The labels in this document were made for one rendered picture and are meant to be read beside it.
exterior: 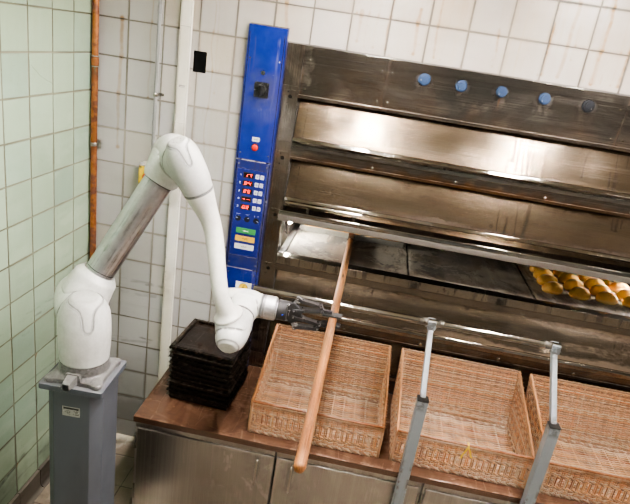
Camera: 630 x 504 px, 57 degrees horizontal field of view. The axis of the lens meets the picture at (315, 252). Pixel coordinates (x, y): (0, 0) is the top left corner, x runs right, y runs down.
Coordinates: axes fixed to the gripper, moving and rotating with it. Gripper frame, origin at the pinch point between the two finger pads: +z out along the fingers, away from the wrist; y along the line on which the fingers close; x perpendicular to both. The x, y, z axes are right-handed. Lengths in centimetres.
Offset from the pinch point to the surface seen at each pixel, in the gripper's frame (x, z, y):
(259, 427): -7, -22, 58
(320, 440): -7, 4, 58
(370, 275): -57, 12, 3
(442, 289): -56, 45, 3
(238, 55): -57, -58, -83
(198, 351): -18, -53, 35
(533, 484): 4, 85, 50
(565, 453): -35, 111, 60
